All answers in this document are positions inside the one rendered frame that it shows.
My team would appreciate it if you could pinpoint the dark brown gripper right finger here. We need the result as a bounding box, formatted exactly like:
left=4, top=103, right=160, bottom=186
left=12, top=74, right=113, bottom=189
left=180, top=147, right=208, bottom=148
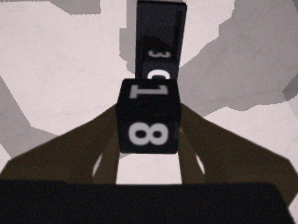
left=177, top=103, right=298, bottom=207

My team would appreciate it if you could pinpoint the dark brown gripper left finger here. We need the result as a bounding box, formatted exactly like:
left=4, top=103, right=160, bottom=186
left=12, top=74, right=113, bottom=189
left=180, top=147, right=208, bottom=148
left=0, top=104, right=120, bottom=184

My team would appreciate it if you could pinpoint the black calendar cube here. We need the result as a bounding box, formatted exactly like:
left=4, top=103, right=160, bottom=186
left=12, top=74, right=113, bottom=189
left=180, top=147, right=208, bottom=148
left=141, top=48, right=178, bottom=79
left=115, top=78, right=182, bottom=154

